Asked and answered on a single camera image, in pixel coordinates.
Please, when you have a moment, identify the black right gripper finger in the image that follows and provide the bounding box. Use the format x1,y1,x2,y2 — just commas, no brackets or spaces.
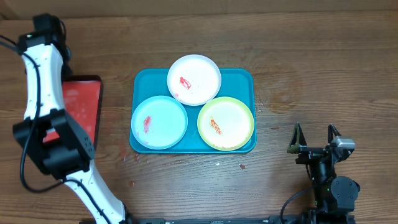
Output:
328,124,341,144
287,123,307,154

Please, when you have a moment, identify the white plate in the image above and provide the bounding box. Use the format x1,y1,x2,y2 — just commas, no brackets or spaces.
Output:
167,54,221,106

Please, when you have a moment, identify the light blue plate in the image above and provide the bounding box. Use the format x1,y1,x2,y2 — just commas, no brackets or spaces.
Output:
131,96,188,150

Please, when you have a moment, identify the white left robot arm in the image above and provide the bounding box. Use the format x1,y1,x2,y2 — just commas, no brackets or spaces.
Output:
13,13,133,223

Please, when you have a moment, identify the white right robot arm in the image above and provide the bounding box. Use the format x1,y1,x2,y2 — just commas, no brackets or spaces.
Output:
279,123,360,224

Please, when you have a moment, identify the teal plastic tray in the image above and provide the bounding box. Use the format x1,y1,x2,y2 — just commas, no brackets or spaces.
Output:
129,68,256,154

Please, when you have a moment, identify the dark tray with red water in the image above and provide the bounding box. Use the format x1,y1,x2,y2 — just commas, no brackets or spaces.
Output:
62,75,103,148

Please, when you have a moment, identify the yellow-green plate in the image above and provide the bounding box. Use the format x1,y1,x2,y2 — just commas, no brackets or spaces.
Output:
197,96,255,151

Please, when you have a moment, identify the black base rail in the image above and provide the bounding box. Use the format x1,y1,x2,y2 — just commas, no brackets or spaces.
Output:
132,215,356,224

